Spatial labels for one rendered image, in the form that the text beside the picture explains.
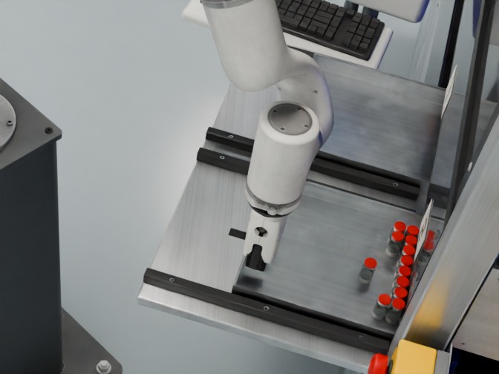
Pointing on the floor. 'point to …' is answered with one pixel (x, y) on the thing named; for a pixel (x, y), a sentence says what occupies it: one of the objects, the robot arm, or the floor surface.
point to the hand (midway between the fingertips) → (257, 258)
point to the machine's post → (457, 257)
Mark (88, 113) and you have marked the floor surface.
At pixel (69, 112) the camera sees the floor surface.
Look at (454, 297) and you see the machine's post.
